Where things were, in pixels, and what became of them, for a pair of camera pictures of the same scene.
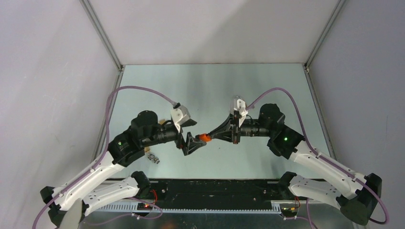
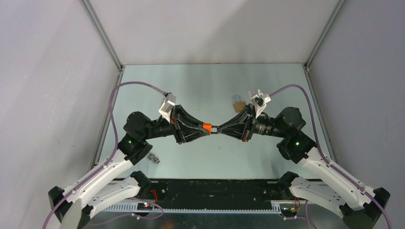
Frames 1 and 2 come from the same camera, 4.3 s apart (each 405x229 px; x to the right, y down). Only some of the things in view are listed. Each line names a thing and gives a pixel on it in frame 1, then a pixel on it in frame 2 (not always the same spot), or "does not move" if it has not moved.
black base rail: [217, 193] does not move
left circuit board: [142, 206] does not move
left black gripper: [192, 143] -> [178, 112]
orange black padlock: [203, 137] -> [208, 126]
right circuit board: [292, 210] does not move
